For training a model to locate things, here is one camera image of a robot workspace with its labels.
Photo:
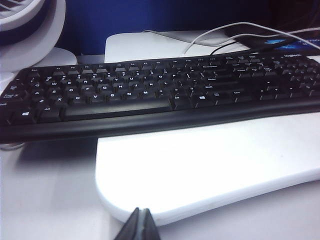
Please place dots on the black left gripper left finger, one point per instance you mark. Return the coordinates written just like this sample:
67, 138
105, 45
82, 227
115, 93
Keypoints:
130, 227

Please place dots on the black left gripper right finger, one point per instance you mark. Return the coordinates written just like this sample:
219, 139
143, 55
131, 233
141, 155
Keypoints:
150, 227

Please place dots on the white foam board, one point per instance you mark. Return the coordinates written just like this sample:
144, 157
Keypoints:
200, 162

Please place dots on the black computer keyboard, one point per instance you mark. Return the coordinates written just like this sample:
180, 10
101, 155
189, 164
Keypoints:
150, 100

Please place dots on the blue office partition panel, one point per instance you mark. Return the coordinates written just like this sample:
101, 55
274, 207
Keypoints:
125, 17

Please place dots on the white desk fan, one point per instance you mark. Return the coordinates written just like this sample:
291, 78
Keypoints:
37, 37

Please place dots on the black monitor stand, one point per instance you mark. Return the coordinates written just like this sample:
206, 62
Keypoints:
240, 32

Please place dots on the dark blue mouse pad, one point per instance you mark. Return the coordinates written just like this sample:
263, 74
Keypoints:
302, 45

